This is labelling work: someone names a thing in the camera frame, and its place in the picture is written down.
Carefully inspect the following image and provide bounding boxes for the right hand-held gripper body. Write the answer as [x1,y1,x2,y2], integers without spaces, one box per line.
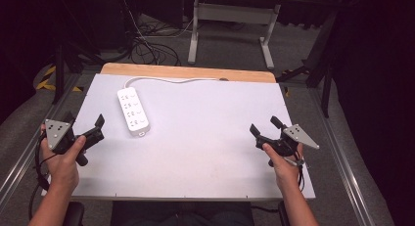
[255,123,320,167]

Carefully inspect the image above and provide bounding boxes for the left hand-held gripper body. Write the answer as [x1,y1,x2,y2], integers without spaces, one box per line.
[44,118,106,167]

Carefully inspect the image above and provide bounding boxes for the person's left hand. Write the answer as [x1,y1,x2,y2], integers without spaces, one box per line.
[39,123,88,192]

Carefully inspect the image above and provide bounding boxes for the person's right hand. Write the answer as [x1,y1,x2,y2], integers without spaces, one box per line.
[261,142,305,189]

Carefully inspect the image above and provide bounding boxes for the white power strip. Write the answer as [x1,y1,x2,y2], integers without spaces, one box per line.
[116,86,152,138]

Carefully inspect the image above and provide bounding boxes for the black stand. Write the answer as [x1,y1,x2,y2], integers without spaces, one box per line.
[276,7,341,118]
[52,0,106,105]

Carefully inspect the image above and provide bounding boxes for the white table cover board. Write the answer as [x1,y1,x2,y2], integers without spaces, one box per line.
[40,72,317,201]

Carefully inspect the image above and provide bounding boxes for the black chair armrest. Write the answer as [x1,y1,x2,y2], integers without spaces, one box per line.
[62,201,86,226]

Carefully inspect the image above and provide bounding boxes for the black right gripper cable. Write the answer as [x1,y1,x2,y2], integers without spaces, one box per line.
[283,150,311,193]

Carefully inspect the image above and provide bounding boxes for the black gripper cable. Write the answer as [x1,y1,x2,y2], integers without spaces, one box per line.
[27,133,59,222]
[283,150,311,193]

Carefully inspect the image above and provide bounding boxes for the aluminium rail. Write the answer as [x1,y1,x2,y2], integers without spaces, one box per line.
[306,86,377,226]
[0,72,83,206]

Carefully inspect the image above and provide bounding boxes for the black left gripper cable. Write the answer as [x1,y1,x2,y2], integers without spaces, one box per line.
[27,133,59,222]

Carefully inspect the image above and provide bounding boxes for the white power strip cable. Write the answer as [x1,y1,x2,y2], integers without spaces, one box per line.
[123,75,229,90]

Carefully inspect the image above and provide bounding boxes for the black floor cables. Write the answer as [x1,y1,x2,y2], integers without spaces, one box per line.
[128,22,182,68]

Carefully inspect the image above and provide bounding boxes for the white metal desk frame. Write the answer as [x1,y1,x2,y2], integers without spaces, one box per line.
[187,0,282,70]

